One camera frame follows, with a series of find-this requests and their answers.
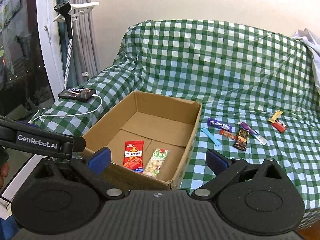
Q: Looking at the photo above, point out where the black handheld steamer head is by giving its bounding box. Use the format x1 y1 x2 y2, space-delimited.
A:
53 1 74 40

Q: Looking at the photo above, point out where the person's left hand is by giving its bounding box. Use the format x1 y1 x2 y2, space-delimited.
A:
0 162 10 188

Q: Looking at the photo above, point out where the dark brown chocolate bar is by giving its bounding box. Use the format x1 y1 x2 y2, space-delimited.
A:
233 128 249 151

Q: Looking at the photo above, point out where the red Nescafe stick packet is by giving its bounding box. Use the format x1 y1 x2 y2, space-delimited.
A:
271 120 287 133

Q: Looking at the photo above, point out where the sachima snack pack green label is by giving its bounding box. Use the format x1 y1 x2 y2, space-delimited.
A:
143 148 169 178

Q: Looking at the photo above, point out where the white rumpled cloth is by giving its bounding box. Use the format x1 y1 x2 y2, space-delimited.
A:
293 28 320 93

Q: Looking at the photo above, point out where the grey curtain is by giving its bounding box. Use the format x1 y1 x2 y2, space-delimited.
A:
56 0 100 87

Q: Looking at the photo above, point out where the light blue stick packet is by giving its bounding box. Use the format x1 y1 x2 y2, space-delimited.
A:
201 128 221 146

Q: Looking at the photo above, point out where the braided steamer hose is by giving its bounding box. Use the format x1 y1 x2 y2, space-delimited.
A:
63 38 74 90

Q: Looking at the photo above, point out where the purple white stick packet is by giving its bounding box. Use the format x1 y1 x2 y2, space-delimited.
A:
238 121 267 145

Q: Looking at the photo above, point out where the green white checkered sofa cover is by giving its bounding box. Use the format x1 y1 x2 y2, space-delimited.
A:
32 20 319 229

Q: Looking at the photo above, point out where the yellow wafer bar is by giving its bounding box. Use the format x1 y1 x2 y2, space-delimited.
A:
268 110 283 123

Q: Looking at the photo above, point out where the small red orange candy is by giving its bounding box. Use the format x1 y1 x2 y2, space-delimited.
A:
220 129 236 140

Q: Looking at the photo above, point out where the open cardboard box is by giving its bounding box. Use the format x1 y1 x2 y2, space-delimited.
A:
82 91 202 191

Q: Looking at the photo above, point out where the red snack packet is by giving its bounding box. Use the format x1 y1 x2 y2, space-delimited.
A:
123 140 144 173

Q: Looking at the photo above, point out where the purple Milka chocolate bar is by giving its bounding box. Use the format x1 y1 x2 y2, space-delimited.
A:
207 118 232 132

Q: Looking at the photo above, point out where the black smartphone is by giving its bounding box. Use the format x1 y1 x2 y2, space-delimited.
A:
58 88 96 102

